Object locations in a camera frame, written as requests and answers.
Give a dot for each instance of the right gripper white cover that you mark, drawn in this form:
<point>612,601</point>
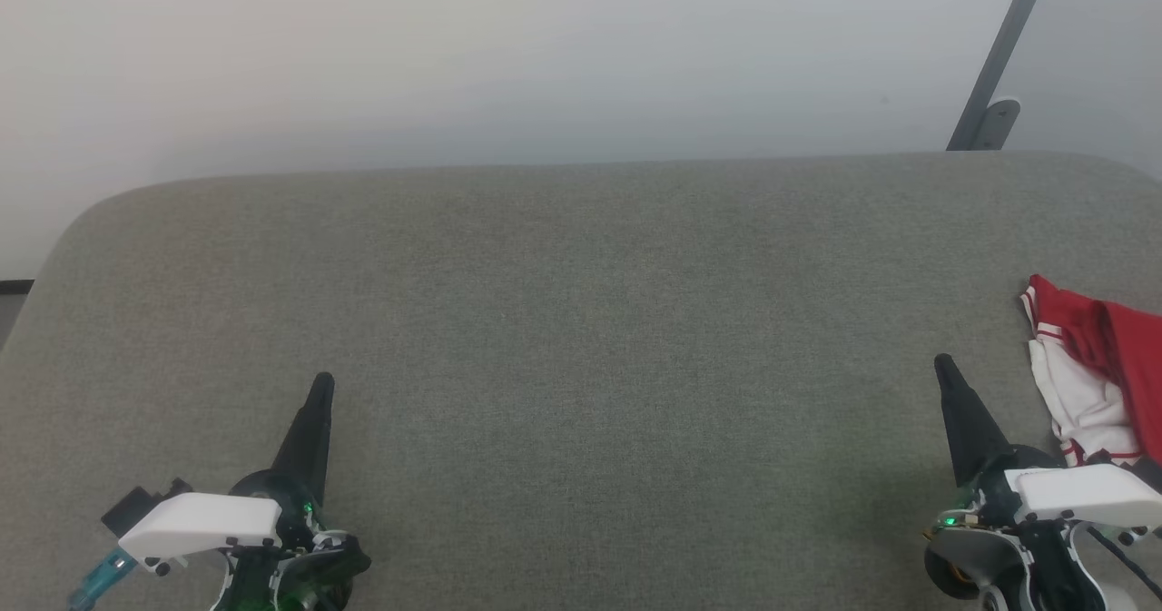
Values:
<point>1080,495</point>

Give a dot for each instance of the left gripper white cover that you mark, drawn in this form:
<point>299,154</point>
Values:
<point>200,520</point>

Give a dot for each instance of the red and white basketball jersey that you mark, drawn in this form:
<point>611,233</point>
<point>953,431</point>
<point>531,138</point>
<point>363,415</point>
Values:
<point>1112,348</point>

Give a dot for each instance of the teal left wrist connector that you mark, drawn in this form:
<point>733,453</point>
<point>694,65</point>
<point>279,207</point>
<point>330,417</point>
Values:
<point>100,579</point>

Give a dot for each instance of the grey fabric sofa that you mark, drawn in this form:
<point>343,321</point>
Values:
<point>590,339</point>

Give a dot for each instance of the grey metal bar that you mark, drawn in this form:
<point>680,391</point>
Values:
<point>1003,44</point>

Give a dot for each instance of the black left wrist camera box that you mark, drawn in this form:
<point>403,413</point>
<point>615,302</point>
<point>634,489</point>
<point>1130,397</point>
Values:
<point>136,507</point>

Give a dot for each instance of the grey metal bracket plate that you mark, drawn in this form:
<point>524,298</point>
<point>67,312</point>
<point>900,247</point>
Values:
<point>997,123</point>

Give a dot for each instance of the black picture frame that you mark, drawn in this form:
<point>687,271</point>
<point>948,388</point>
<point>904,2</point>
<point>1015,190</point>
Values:
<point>14,286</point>

